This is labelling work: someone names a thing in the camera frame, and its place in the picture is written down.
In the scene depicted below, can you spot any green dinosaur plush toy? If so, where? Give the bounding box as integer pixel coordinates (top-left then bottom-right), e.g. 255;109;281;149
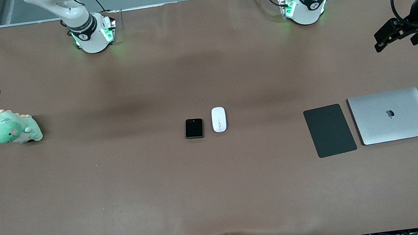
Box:
0;105;44;147

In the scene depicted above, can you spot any black flip phone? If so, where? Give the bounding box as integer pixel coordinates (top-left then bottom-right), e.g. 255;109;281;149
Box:
183;117;205;140

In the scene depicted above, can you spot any silver closed laptop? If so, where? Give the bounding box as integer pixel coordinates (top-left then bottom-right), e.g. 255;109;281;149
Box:
347;86;418;147

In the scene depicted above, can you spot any white computer mouse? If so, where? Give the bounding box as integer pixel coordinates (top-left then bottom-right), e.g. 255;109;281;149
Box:
210;106;229;134

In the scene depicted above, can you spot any brown table cover cloth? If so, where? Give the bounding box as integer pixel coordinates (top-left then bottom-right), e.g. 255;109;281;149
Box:
0;0;418;235

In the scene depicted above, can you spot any dark grey mouse pad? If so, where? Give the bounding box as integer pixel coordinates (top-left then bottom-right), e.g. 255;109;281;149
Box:
302;101;359;160

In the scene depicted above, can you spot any black right base cable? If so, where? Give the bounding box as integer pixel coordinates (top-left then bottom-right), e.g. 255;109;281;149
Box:
89;0;107;15

